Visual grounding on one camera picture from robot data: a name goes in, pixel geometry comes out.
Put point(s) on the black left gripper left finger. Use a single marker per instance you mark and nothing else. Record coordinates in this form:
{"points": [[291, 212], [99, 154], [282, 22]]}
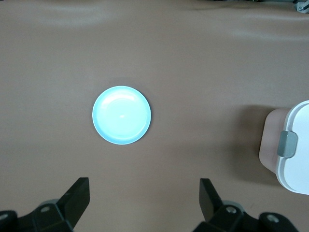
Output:
{"points": [[55, 215]]}

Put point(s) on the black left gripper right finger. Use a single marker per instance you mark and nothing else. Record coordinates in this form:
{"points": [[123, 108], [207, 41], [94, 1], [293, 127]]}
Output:
{"points": [[217, 215]]}

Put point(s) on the white lidded box grey clips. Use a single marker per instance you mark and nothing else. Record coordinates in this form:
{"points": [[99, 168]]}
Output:
{"points": [[299, 157]]}

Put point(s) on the light blue round plate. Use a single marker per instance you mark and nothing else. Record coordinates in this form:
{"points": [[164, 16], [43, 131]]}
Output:
{"points": [[122, 114]]}

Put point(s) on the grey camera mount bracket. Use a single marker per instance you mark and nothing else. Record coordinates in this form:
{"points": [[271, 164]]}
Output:
{"points": [[301, 6]]}

